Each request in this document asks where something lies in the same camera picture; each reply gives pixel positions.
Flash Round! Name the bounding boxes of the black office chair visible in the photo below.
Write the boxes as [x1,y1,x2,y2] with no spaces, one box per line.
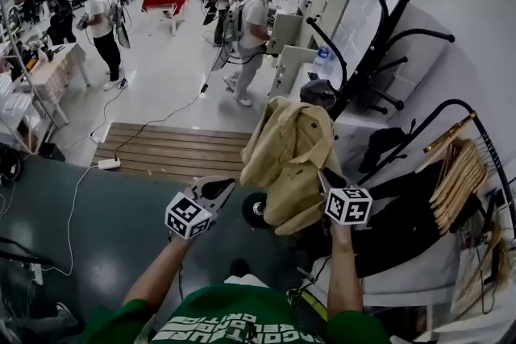
[45,9,78,46]

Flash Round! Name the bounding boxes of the black hanging garment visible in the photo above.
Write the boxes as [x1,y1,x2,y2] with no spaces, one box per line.
[306,160,485,280]

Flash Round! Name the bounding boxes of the black coat rack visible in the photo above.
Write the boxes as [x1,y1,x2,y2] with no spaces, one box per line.
[305,0,456,122]

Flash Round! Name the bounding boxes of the person's left forearm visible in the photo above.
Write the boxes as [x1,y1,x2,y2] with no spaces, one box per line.
[122,230,195,309]

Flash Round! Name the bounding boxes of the black caster wheel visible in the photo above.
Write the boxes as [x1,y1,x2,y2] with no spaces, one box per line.
[241,192,269,230]

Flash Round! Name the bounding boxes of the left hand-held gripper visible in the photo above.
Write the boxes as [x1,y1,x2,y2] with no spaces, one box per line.
[164,176,236,241]

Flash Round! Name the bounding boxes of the dark grey hat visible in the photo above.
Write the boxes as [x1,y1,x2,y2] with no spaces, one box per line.
[299,78,338,112]

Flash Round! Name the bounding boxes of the table with checked cloth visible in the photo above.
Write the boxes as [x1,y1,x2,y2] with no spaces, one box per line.
[22,41,92,128]

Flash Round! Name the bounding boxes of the black cable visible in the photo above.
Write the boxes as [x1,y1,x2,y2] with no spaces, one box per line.
[114,82,210,163]

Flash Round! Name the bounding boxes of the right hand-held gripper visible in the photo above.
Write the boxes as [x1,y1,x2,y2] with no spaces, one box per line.
[316,168,374,235]

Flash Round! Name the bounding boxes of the white cabinet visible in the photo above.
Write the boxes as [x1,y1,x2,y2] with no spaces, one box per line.
[300,0,354,56]

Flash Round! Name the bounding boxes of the row of wooden hangers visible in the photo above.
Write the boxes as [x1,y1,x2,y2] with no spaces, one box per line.
[427,138,489,236]

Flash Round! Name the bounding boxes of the wooden slatted step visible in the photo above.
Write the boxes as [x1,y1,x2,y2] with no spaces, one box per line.
[92,121,254,184]

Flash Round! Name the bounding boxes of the beige jacket clothing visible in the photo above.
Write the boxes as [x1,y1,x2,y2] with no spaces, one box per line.
[239,95,344,237]

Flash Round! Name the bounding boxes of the white power strip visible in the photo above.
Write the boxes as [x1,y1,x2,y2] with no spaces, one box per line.
[97,157,123,171]

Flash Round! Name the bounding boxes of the person's black shoe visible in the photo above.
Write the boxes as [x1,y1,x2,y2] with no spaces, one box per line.
[228,258,252,279]

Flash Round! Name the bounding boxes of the clear water bottle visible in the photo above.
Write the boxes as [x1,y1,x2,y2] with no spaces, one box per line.
[311,42,334,74]

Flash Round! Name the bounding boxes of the person's green printed shirt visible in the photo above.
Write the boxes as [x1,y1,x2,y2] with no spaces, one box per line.
[79,282,393,344]

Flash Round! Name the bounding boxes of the black arched garment rail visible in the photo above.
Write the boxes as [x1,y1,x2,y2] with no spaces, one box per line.
[357,97,516,223]

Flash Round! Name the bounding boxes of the white cable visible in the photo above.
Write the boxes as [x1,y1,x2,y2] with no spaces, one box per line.
[43,165,100,278]

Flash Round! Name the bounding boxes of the person's right forearm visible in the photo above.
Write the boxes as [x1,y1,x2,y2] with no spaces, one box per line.
[325,221,364,320]

